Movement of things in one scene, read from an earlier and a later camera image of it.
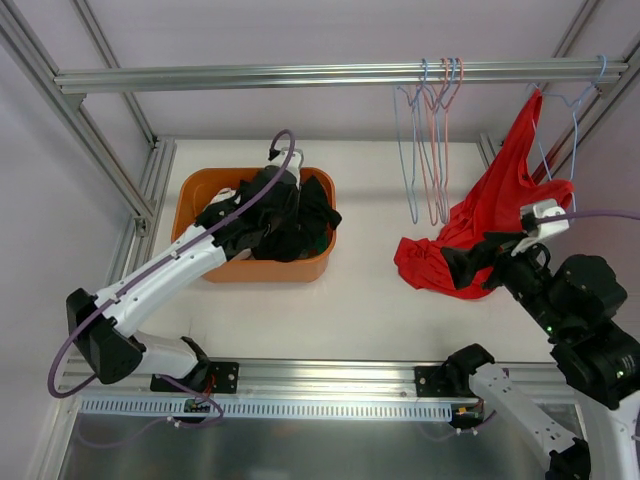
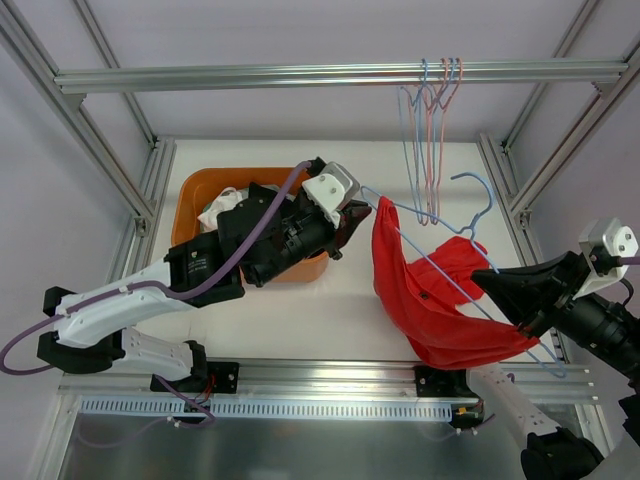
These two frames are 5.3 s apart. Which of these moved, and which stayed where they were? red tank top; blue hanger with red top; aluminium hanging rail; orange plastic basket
Moved: blue hanger with red top; red tank top
Stayed: orange plastic basket; aluminium hanging rail
